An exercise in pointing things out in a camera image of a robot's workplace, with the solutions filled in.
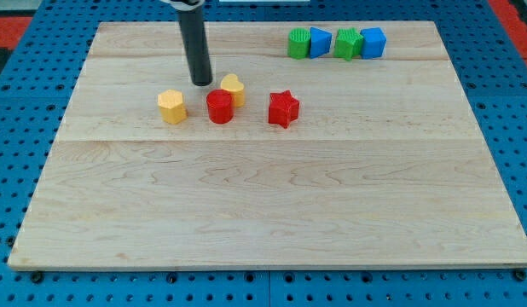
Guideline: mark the red cylinder block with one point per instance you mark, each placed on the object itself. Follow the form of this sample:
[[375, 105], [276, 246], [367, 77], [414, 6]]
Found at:
[[220, 106]]

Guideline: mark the red star block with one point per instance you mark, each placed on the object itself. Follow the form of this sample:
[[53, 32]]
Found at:
[[283, 108]]

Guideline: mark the wooden board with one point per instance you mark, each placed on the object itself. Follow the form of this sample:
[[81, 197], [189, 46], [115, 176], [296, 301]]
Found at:
[[385, 167]]

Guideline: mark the yellow heart block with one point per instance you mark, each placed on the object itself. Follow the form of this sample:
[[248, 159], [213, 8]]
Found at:
[[235, 87]]

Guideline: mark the yellow hexagon block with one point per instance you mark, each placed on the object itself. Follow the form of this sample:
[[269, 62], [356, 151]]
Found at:
[[172, 107]]

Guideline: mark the green cylinder block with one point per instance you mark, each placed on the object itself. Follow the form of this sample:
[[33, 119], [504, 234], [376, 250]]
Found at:
[[298, 46]]

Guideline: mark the blue triangle block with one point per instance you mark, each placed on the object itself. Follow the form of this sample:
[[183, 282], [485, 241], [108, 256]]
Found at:
[[320, 42]]

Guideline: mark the green star block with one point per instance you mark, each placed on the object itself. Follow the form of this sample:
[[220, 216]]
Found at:
[[348, 43]]

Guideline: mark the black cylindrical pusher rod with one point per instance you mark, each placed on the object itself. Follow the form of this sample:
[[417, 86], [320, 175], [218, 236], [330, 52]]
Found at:
[[192, 26]]

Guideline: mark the blue cube block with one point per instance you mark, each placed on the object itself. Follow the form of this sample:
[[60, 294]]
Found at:
[[374, 43]]

